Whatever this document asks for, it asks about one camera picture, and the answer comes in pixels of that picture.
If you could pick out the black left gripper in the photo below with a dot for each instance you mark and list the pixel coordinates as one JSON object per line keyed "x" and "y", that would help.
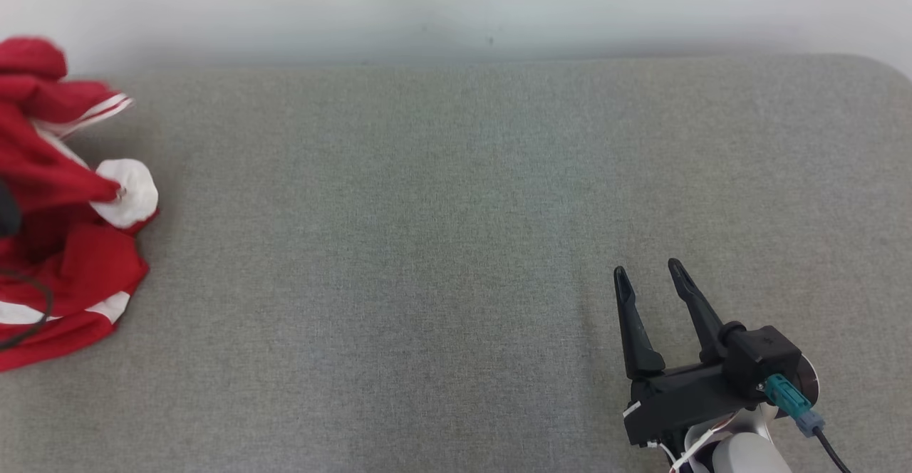
{"x": 8, "y": 209}

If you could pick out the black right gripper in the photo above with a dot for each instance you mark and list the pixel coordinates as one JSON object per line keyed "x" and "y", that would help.
{"x": 677, "y": 402}

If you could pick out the red shirt with white sleeves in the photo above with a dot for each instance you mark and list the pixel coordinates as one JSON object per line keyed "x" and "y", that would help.
{"x": 50, "y": 167}

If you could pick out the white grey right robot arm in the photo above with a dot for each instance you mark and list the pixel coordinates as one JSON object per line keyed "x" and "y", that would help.
{"x": 748, "y": 455}

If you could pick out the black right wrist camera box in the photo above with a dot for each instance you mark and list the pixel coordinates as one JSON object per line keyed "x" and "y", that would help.
{"x": 762, "y": 355}

